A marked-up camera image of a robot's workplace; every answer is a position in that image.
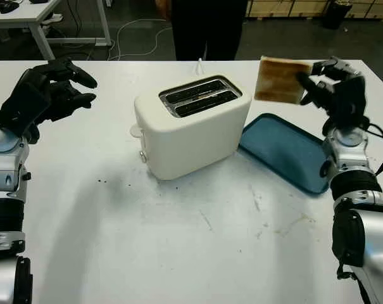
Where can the person right hand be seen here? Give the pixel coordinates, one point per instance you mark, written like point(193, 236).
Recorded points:
point(163, 8)

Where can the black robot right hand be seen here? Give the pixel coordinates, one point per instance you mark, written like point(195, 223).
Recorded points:
point(325, 92)

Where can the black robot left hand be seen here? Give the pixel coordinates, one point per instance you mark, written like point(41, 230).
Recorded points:
point(63, 96)

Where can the browned toast slice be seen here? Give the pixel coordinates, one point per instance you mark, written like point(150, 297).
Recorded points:
point(278, 80)

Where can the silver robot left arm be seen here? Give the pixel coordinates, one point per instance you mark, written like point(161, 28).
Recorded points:
point(1, 164)

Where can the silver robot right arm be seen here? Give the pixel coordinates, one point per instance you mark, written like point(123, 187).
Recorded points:
point(378, 240)

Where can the person in dark clothes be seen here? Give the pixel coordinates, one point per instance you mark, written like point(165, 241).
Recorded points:
point(207, 31)

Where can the cream white two-slot toaster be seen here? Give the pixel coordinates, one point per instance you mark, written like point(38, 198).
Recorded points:
point(197, 145)

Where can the teal plastic tray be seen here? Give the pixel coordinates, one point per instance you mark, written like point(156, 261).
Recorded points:
point(280, 152)

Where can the black trash bin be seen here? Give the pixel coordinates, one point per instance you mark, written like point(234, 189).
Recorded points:
point(335, 16)

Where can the white sneaker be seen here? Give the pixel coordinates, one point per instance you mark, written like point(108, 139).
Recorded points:
point(53, 18)

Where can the white office desk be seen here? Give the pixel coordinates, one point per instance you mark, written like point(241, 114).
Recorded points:
point(23, 14)

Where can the stacked wooden crates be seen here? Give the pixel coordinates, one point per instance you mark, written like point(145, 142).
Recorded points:
point(289, 8)

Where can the black computer mouse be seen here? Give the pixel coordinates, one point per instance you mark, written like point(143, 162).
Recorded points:
point(7, 7)

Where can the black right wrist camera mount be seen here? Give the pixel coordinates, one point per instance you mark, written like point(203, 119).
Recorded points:
point(351, 101)

